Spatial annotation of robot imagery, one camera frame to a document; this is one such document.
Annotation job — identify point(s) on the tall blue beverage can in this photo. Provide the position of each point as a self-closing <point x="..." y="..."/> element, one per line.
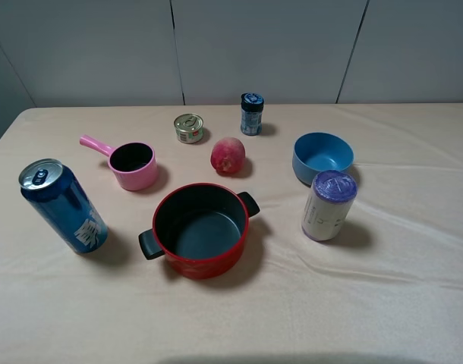
<point x="54" y="191"/>

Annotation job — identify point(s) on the red peach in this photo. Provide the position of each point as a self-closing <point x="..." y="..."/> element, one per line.
<point x="228" y="155"/>

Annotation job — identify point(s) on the small tin can green label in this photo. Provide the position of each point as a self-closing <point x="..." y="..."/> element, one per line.
<point x="189" y="128"/>

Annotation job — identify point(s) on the small blue lidded jar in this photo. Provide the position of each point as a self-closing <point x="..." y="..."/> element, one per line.
<point x="251" y="113"/>

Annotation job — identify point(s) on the blue plastic bowl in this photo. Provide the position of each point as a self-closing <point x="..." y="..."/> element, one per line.
<point x="317" y="152"/>

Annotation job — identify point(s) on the white roll with purple top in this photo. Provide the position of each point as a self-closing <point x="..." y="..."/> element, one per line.
<point x="331" y="196"/>

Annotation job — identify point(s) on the cream tablecloth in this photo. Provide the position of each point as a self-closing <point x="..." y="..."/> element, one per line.
<point x="387" y="289"/>

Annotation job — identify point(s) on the red pot with black handles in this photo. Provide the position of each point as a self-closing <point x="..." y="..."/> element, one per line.
<point x="200" y="229"/>

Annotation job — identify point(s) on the pink saucepan with handle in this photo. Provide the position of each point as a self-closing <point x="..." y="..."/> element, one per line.
<point x="133" y="164"/>

